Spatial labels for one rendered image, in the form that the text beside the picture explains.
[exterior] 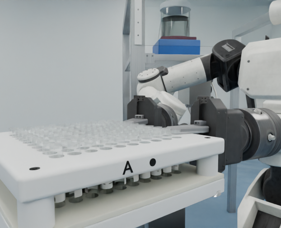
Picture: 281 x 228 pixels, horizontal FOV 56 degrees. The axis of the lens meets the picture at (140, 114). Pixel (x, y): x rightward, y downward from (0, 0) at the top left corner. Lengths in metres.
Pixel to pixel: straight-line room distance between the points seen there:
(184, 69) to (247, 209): 0.47
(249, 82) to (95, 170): 0.64
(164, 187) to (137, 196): 0.04
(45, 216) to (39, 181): 0.03
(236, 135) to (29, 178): 0.31
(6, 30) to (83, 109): 1.71
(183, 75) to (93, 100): 3.76
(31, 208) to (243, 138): 0.32
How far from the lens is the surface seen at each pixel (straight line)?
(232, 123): 0.42
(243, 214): 0.82
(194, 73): 0.92
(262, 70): 0.79
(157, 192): 0.29
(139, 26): 1.17
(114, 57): 4.68
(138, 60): 1.15
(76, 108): 4.60
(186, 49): 1.29
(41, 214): 0.22
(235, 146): 0.43
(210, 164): 0.34
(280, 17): 0.86
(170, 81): 0.92
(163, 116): 0.57
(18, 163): 0.24
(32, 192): 0.21
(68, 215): 0.25
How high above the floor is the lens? 1.10
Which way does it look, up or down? 5 degrees down
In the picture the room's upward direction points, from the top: straight up
